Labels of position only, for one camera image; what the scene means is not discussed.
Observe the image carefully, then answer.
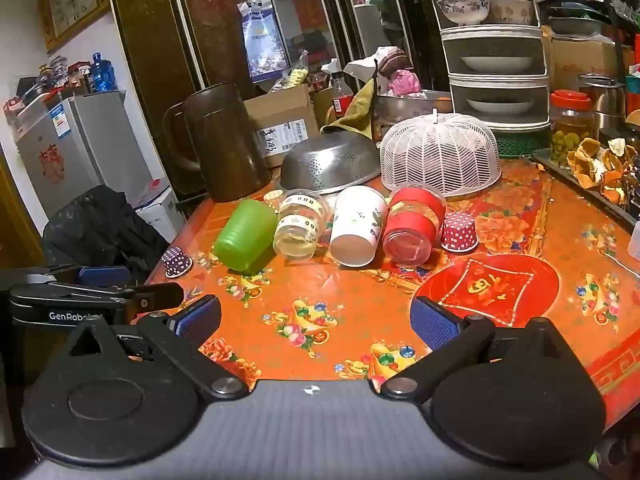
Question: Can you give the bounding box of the metal basin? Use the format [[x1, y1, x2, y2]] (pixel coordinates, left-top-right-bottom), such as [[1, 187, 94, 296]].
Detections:
[[374, 90, 454, 136]]

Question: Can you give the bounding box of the framed wall clock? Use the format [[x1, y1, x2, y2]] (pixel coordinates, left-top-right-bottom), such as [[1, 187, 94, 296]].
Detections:
[[37, 0, 112, 54]]

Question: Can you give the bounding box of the white carton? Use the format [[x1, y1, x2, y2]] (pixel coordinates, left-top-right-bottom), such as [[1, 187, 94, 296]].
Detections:
[[134, 179, 189, 244]]

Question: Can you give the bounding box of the silver fridge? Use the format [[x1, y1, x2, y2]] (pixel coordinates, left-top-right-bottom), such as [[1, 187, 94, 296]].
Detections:
[[14, 90, 154, 219]]

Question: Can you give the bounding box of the labelled cardboard box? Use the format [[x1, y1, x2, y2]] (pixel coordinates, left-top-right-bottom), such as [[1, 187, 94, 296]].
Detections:
[[243, 85, 321, 169]]

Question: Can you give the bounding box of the red polka dot paper cup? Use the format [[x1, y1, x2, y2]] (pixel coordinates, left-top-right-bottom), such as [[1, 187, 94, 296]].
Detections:
[[440, 211, 480, 253]]

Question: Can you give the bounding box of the green plastic basket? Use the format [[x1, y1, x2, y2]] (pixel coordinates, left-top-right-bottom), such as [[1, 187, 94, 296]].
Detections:
[[494, 129, 552, 159]]

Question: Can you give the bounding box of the white tiered dish rack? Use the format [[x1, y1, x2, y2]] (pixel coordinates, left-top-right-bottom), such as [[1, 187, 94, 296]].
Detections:
[[429, 0, 551, 134]]

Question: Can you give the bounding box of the blue floral bowl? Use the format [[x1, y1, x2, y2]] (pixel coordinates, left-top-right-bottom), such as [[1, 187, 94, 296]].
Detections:
[[437, 0, 491, 26]]

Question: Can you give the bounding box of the plain cardboard box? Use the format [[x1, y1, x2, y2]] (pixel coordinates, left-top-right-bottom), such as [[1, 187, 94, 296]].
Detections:
[[549, 37, 631, 94]]

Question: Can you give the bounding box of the blue water bottle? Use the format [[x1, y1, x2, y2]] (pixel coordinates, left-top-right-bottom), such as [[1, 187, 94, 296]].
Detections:
[[89, 52, 120, 94]]

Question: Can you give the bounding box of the clear plastic cup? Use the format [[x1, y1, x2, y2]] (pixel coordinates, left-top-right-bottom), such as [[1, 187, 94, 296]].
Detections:
[[272, 189, 332, 261]]

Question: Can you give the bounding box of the red label soda bottle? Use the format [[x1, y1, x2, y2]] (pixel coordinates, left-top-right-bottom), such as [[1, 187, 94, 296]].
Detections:
[[329, 70, 355, 119]]

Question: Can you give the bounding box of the blue white hanging bag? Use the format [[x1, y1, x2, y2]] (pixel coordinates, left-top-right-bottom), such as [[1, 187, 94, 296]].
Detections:
[[237, 0, 291, 84]]

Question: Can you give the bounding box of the red lid pickle jar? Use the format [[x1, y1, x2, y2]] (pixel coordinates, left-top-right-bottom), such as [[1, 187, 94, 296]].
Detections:
[[549, 89, 596, 166]]

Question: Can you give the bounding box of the white plate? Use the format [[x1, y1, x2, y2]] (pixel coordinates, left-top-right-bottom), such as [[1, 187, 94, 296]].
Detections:
[[465, 98, 535, 114]]

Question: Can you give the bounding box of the black bag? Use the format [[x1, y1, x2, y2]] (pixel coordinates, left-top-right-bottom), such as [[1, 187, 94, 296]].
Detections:
[[42, 184, 171, 287]]

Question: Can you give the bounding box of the brown plastic pitcher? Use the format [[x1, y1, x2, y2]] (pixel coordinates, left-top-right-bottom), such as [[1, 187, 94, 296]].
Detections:
[[162, 82, 271, 204]]

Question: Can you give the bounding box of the green plastic cup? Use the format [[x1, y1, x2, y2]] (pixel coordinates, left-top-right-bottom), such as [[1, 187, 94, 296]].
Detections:
[[214, 199, 279, 274]]

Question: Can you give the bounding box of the white paper cup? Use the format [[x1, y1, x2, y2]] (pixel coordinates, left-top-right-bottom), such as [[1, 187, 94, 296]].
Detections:
[[328, 186, 389, 267]]

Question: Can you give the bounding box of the metal kettle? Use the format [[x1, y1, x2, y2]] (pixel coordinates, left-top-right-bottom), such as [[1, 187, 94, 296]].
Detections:
[[578, 73, 629, 134]]

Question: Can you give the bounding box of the olive green cloth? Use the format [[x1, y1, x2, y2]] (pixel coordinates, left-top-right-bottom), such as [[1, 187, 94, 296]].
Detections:
[[319, 77, 381, 141]]

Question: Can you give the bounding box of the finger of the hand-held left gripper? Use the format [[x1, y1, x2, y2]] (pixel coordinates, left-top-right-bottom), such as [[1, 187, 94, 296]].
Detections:
[[22, 265, 132, 287], [45, 281, 185, 311]]

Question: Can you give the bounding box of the purple polka dot paper cup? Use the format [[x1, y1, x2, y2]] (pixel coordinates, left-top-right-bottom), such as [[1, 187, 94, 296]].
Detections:
[[161, 246, 194, 279]]

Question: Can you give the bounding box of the red banded clear cup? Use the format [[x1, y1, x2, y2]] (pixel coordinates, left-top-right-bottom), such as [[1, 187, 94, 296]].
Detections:
[[381, 184, 447, 267]]

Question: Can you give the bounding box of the white plastic bag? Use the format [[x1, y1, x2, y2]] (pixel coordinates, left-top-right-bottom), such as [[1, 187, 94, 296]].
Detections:
[[343, 45, 411, 79]]

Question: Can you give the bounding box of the dark tray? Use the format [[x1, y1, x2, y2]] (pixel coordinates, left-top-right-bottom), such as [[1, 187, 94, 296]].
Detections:
[[532, 147, 640, 227]]

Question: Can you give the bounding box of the pink plastic bag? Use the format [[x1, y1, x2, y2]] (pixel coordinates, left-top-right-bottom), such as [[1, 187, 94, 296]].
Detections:
[[389, 68, 422, 97]]

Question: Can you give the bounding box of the metal colander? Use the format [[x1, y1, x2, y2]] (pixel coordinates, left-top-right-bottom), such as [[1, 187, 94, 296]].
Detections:
[[279, 132, 382, 196]]

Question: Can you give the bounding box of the white mesh food cover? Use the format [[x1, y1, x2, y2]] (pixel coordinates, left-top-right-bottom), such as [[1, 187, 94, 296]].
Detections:
[[379, 112, 502, 199]]

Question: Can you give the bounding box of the brown floral bowl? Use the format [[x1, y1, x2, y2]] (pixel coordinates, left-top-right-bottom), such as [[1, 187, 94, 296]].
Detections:
[[488, 0, 536, 25]]

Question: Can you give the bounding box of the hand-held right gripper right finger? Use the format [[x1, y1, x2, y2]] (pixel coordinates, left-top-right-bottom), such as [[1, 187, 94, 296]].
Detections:
[[371, 296, 571, 402]]

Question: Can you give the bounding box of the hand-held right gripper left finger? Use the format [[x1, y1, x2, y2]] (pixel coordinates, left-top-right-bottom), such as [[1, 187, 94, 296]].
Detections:
[[65, 294, 249, 402]]

